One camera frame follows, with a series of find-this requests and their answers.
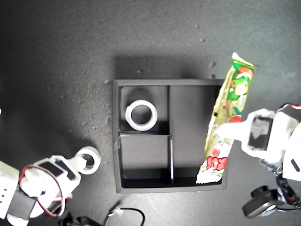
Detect small white tape roll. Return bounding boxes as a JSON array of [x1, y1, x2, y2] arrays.
[[77, 145, 102, 175]]

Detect printed snack bar wrapper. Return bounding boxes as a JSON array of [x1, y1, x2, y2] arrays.
[[195, 52, 256, 185]]

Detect large white tape roll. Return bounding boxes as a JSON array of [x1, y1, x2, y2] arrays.
[[125, 99, 158, 132]]

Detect black compartment tray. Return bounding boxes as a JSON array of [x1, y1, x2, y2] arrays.
[[112, 79, 230, 194]]

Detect red servo wire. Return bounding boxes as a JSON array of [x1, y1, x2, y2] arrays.
[[20, 164, 66, 218]]

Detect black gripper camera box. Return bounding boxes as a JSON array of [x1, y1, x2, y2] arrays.
[[58, 211, 104, 226], [242, 185, 283, 218]]

